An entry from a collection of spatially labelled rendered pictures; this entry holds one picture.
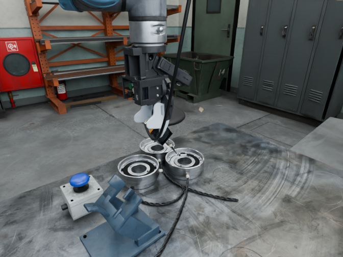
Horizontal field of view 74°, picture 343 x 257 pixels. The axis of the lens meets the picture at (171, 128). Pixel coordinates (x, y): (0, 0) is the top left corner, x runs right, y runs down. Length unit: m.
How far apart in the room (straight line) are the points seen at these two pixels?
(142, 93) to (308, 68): 2.89
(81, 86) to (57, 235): 4.02
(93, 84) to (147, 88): 4.06
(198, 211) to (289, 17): 3.02
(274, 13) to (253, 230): 3.12
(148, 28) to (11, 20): 3.78
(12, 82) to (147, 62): 3.60
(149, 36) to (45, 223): 0.43
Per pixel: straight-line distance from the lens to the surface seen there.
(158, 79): 0.48
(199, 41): 4.93
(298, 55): 3.29
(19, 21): 4.20
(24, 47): 3.99
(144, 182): 0.57
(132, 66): 0.48
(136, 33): 0.47
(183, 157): 0.65
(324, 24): 3.19
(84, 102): 3.91
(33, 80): 4.05
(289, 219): 0.57
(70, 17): 4.36
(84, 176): 0.53
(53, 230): 0.55
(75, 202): 0.52
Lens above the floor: 1.17
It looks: 25 degrees down
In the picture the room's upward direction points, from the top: straight up
